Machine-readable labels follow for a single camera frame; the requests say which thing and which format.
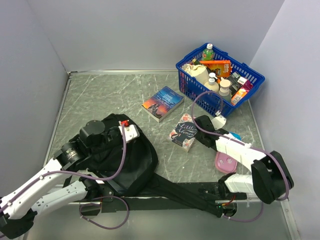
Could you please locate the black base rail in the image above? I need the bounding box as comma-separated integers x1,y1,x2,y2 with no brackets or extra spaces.
79,182,248,213

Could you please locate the Jane Eyre paperback book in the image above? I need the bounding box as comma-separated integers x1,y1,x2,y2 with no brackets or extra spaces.
141,86,185,123

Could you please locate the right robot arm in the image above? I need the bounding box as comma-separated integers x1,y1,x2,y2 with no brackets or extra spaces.
193,115,295,204

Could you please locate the pink pencil case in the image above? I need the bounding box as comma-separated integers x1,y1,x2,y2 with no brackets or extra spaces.
214,151,238,174

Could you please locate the cream pump bottle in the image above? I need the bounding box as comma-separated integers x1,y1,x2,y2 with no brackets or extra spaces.
204,72,220,93

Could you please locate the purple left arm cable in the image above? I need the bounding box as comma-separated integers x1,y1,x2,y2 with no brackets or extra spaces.
0,124,127,240

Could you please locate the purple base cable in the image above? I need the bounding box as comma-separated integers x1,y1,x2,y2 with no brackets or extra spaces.
78,195,130,230
216,201,264,223

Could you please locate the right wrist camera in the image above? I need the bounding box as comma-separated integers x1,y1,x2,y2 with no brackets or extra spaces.
211,110,227,130

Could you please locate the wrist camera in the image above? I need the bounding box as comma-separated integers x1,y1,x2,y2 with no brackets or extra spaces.
211,110,227,130
118,120,140,143

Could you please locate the black backpack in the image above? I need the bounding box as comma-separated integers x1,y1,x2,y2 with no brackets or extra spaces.
61,113,223,218

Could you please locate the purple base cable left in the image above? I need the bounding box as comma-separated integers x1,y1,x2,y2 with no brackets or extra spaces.
78,195,130,230

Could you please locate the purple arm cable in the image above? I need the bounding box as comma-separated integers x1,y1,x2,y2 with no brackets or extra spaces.
190,90,291,201
0,124,127,240

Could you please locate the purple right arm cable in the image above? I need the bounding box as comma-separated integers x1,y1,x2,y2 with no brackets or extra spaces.
190,90,291,201

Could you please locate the orange snack box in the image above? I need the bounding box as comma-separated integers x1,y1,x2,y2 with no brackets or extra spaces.
200,60,232,78

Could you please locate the Little Women paperback book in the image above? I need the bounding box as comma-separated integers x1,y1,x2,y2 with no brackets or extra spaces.
168,113,198,152

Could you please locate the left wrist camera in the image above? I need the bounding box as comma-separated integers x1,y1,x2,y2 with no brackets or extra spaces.
118,120,140,143

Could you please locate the black box with barcode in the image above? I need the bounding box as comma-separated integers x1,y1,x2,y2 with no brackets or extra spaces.
226,71,247,96

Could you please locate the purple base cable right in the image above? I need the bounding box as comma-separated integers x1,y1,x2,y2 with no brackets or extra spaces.
216,201,264,223

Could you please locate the orange small carton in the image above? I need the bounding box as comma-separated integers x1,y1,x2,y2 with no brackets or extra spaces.
230,87,249,106

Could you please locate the magenta small box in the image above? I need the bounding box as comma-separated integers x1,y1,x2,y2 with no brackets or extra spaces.
242,80,253,92

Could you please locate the beige cloth pouch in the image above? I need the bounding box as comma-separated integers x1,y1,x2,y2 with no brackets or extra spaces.
182,64,210,85

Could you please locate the green drink bottle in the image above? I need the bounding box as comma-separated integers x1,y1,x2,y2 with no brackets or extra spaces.
201,43,215,61

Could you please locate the beige lidded bottle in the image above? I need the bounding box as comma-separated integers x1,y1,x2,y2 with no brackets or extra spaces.
218,77,232,103

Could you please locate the blue plastic basket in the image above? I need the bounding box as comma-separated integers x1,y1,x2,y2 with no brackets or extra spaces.
175,43,265,117

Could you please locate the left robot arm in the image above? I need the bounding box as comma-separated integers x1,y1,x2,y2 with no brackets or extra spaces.
0,120,140,239

